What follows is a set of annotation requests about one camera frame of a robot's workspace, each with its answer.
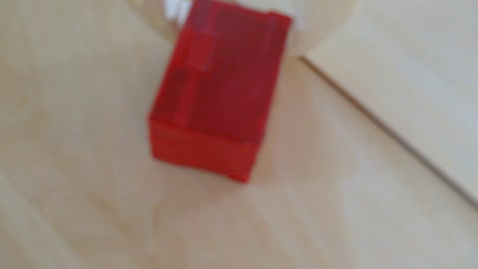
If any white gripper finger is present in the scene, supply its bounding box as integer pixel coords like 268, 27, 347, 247
287, 0, 360, 57
127, 0, 194, 42

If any red block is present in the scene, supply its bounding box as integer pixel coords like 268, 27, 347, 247
148, 0, 293, 184

